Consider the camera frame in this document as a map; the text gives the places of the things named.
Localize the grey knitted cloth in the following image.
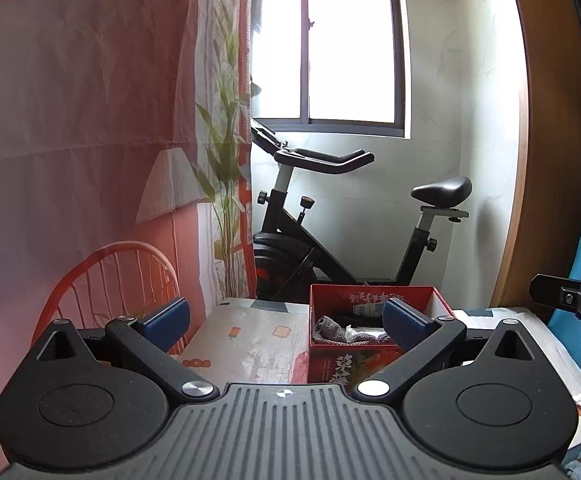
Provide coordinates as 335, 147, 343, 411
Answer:
313, 315, 396, 347

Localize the red cardboard box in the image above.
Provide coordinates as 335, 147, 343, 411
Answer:
308, 284, 455, 394

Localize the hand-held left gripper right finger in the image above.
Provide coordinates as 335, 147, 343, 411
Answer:
353, 297, 554, 405

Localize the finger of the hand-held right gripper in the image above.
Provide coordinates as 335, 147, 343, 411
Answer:
529, 274, 581, 337

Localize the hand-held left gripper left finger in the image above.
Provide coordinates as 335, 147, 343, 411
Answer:
15, 297, 220, 404

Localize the brown wooden panel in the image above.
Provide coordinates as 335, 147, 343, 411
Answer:
491, 0, 581, 311

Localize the black exercise bike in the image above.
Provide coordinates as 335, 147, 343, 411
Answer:
250, 119, 473, 304

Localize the window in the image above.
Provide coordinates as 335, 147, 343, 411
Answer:
248, 0, 412, 139

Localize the pink printed wall cloth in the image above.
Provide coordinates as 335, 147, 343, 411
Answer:
0, 0, 254, 461

